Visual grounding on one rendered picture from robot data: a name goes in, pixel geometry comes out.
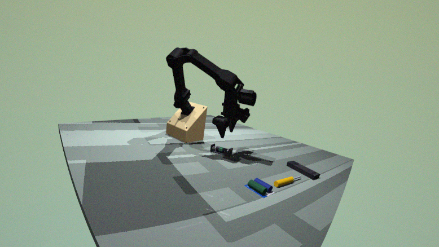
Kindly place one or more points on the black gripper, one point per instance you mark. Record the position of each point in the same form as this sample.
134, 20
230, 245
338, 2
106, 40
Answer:
222, 122

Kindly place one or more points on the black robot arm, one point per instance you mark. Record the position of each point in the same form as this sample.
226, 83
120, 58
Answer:
225, 79

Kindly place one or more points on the black cylindrical battery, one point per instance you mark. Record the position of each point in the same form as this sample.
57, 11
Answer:
221, 150

